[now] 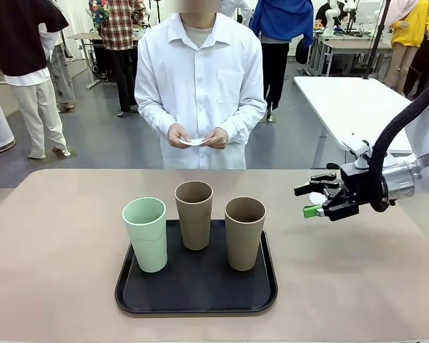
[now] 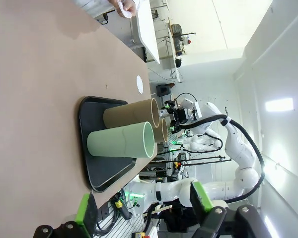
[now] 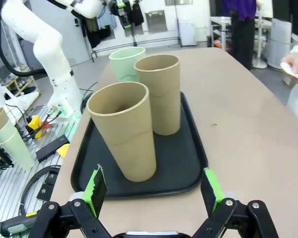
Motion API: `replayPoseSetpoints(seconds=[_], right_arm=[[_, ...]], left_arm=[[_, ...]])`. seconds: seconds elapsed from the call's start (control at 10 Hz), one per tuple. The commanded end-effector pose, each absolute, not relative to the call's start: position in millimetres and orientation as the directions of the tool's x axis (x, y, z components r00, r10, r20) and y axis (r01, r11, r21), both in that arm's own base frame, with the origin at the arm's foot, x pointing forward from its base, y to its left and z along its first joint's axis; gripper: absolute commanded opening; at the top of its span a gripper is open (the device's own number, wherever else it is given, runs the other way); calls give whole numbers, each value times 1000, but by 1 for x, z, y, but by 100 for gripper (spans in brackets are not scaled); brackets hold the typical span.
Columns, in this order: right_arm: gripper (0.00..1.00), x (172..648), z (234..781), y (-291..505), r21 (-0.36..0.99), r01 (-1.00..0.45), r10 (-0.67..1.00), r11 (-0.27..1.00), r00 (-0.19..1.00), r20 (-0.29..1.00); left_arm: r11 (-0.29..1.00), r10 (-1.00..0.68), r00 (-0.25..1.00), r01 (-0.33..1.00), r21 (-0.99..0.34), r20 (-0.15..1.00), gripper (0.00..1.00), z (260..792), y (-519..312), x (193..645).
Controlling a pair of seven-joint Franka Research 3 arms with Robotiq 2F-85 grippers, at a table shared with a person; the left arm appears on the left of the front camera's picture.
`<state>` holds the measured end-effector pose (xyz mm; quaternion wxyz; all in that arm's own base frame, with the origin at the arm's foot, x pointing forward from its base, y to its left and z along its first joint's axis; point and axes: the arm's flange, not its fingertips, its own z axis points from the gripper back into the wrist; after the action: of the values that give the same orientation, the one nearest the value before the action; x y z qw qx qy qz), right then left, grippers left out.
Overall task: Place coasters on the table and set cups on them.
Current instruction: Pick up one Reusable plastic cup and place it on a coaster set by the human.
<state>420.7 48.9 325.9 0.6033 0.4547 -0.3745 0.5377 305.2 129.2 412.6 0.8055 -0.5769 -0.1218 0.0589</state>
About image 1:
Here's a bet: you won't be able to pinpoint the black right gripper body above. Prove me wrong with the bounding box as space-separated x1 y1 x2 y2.
322 164 383 222

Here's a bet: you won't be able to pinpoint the white scalloped paper coaster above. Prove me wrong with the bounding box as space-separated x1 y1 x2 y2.
178 136 210 148
307 192 327 208

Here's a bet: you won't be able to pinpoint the brown tumbler cup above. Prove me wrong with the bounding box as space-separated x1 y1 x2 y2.
174 181 215 251
224 197 267 272

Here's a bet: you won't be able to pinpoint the pale green tumbler cup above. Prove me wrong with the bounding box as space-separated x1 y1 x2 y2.
122 197 169 274

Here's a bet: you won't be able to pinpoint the person's left forearm white sleeve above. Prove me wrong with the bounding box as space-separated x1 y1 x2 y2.
217 101 268 146

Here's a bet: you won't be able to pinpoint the person's right forearm white sleeve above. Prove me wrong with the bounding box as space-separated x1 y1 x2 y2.
137 101 177 139

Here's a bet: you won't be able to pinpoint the person's left hand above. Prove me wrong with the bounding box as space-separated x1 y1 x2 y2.
203 127 230 150

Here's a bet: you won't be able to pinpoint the person's right hand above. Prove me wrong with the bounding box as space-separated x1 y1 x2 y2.
167 123 193 148

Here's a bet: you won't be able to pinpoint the white folding table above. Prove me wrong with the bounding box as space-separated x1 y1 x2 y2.
292 76 415 169

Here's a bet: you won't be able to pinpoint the black plastic serving tray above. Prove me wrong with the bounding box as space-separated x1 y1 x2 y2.
114 219 279 315

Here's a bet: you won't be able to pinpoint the grey background workbench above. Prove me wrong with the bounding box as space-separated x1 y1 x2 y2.
305 30 394 78

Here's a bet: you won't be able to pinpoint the bystander dark clothes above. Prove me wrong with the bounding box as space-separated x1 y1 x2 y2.
402 42 429 101

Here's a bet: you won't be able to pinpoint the black tripod stand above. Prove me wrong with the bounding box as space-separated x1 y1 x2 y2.
363 0 395 80

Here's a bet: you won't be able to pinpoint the person torso white shirt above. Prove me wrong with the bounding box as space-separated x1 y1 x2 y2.
134 12 268 170

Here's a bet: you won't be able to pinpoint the bystander blue jacket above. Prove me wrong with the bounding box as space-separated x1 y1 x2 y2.
250 0 315 122

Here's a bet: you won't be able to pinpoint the mannequin yellow hoodie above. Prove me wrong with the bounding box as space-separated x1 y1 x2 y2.
384 0 429 96

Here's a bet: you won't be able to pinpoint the bystander plaid shirt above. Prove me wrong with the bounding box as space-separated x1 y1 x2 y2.
88 0 147 118

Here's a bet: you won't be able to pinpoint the wooden top background table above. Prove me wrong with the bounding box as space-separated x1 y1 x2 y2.
68 31 146 90

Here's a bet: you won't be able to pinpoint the bystander black top beige trousers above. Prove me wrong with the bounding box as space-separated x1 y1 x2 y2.
0 0 75 160

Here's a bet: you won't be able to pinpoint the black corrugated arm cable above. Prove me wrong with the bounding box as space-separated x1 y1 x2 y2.
367 84 429 212

